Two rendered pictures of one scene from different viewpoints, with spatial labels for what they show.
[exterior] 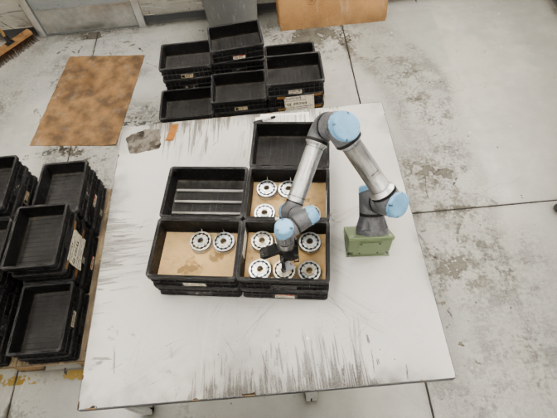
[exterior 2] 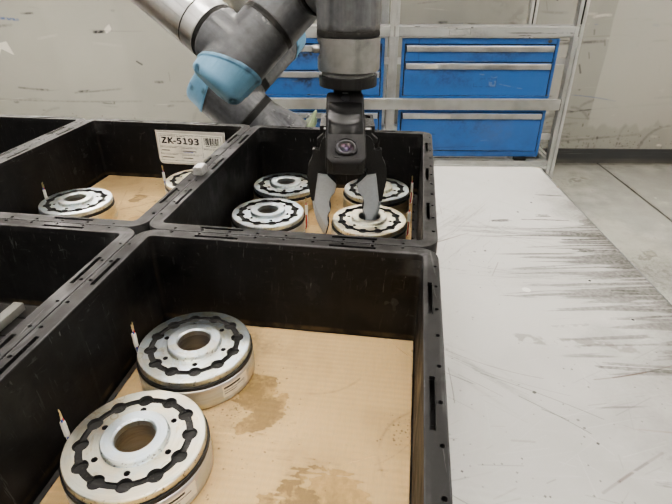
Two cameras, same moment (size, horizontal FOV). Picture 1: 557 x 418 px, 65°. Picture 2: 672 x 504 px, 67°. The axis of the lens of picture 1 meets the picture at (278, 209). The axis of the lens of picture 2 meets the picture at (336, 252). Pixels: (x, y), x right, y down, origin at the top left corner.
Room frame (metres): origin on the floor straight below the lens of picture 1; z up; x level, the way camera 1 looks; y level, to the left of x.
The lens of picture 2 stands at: (0.84, 0.64, 1.16)
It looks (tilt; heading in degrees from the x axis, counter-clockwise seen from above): 29 degrees down; 269
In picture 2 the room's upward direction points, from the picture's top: straight up
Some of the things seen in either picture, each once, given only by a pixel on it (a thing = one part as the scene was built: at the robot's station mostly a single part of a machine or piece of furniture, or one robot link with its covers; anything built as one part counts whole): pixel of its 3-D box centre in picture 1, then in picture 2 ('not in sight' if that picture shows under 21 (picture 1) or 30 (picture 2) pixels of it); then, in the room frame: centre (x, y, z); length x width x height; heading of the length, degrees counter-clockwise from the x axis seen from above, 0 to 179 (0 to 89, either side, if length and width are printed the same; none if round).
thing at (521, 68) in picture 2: not in sight; (473, 100); (0.14, -1.87, 0.60); 0.72 x 0.03 x 0.56; 178
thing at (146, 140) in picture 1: (142, 140); not in sight; (1.80, 0.75, 0.71); 0.22 x 0.19 x 0.01; 88
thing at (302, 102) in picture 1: (299, 103); not in sight; (2.24, -0.24, 0.41); 0.31 x 0.02 x 0.16; 88
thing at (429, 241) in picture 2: (284, 250); (320, 177); (0.85, 0.00, 0.92); 0.40 x 0.30 x 0.02; 81
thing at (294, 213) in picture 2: not in sight; (268, 213); (0.93, -0.02, 0.86); 0.10 x 0.10 x 0.01
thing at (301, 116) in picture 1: (283, 126); not in sight; (1.78, -0.09, 0.70); 0.33 x 0.23 x 0.01; 88
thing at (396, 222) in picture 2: (283, 269); (369, 220); (0.79, 0.01, 0.86); 0.10 x 0.10 x 0.01
